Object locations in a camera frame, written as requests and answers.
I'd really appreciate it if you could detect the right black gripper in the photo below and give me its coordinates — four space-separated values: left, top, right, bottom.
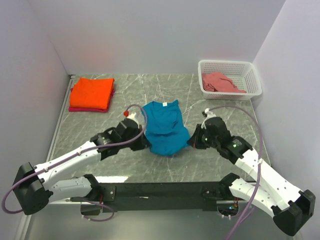
187 123 220 149

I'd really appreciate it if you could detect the blue t shirt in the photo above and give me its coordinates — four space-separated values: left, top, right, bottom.
142 99 190 156

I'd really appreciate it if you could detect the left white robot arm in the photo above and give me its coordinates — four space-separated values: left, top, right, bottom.
12 116 150 215

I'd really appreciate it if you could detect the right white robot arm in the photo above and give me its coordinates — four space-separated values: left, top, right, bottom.
188 110 316 237

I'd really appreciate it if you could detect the folded orange t shirt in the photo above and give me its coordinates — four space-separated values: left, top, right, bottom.
69 77 115 112

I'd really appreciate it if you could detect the pink t shirt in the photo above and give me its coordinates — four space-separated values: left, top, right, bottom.
201 72 247 94

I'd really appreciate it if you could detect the white plastic basket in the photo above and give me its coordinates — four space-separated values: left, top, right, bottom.
197 60 262 101

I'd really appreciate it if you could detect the folded magenta t shirt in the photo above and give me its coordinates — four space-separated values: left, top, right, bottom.
68 87 115 113

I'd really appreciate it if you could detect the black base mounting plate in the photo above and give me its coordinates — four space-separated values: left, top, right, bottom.
84 181 236 212

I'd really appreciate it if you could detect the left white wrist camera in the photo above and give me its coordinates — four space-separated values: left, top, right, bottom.
123 110 139 124

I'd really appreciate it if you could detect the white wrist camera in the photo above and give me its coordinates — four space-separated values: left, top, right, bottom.
202 108 217 122
123 110 139 124

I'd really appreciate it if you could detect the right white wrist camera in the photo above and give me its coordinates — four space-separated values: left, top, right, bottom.
202 108 217 122

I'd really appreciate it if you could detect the aluminium frame rail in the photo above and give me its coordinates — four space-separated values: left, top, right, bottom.
14 181 301 240

